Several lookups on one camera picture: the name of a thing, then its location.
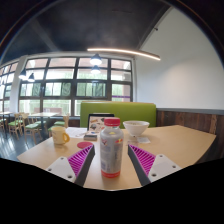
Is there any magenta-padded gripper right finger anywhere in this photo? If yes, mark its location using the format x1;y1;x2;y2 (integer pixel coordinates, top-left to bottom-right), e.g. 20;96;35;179
127;144;183;187

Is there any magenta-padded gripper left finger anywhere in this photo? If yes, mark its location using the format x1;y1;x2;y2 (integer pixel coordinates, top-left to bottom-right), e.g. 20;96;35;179
45;144;96;187

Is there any clear red-capped drink bottle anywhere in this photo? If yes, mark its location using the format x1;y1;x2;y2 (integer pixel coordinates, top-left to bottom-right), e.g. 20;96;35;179
99;117;125;179

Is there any flat round red coaster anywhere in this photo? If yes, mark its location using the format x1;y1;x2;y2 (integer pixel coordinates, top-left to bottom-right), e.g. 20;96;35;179
76;141;94;150

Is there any small white paper packet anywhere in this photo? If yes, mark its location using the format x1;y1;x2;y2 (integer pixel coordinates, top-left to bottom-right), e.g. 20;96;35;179
134;135;151;145

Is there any small dark flat box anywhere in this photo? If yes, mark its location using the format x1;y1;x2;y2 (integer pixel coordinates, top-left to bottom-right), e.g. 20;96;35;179
83;133;99;141

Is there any white bowl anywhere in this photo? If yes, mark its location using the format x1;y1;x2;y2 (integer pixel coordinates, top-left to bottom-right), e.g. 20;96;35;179
122;120;150;137

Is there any black tablet with sticker picture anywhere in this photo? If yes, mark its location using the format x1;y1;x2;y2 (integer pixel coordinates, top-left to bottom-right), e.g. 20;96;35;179
87;113;115;132

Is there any green upholstered booth bench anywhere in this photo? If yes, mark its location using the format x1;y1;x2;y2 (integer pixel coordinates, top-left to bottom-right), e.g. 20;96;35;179
79;101;157;129

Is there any wooden dining table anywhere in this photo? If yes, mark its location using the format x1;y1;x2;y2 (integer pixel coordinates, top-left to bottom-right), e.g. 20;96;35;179
28;112;60;134

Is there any group of green-seated wooden chairs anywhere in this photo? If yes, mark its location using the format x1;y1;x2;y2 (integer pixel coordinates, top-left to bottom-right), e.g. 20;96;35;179
0;112;71;145

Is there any large black-framed window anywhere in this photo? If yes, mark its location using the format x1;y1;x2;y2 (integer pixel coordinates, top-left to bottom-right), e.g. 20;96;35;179
0;57;134;117

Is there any group of hanging pendant lamps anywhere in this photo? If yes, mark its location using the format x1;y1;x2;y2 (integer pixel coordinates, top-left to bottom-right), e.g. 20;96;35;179
18;53;104;83

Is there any long curved ceiling light bar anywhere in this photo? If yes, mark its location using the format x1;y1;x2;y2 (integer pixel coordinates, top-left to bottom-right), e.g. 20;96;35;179
87;47;161;62

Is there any cream mug with yellow handle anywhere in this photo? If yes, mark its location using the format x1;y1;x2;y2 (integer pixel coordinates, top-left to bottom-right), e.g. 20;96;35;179
50;125;71;146

